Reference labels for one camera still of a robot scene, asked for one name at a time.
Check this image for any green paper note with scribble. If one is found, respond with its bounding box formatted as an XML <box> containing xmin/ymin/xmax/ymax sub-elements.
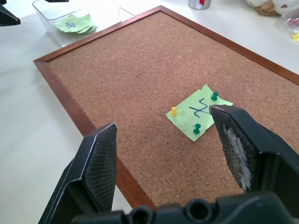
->
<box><xmin>165</xmin><ymin>84</ymin><xmax>234</xmax><ymax>142</ymax></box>

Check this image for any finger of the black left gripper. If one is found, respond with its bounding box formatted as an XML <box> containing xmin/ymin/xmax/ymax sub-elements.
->
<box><xmin>0</xmin><ymin>4</ymin><xmax>21</xmax><ymax>27</ymax></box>

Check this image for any white and brown plush toy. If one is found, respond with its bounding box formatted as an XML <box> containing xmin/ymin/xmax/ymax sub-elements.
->
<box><xmin>244</xmin><ymin>0</ymin><xmax>299</xmax><ymax>17</ymax></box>

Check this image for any silver metal can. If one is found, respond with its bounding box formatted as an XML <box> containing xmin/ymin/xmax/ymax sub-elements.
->
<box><xmin>188</xmin><ymin>0</ymin><xmax>212</xmax><ymax>10</ymax></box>

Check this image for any stack of green paper notes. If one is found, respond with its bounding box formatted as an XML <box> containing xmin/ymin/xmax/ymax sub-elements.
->
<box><xmin>53</xmin><ymin>13</ymin><xmax>96</xmax><ymax>35</ymax></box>

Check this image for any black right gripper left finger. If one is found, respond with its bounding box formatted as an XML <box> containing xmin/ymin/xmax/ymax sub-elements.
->
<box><xmin>38</xmin><ymin>122</ymin><xmax>119</xmax><ymax>224</ymax></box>

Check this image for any clear plastic container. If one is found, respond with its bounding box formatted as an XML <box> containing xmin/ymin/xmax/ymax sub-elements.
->
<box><xmin>32</xmin><ymin>0</ymin><xmax>135</xmax><ymax>48</ymax></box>

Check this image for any clear bag of pins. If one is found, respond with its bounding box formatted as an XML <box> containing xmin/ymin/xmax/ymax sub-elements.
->
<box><xmin>273</xmin><ymin>8</ymin><xmax>299</xmax><ymax>45</ymax></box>

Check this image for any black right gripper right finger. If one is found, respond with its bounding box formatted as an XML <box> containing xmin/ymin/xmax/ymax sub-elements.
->
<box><xmin>209</xmin><ymin>105</ymin><xmax>299</xmax><ymax>195</ymax></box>

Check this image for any wood-framed cork board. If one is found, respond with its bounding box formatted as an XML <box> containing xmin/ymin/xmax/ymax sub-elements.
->
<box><xmin>33</xmin><ymin>5</ymin><xmax>299</xmax><ymax>210</ymax></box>

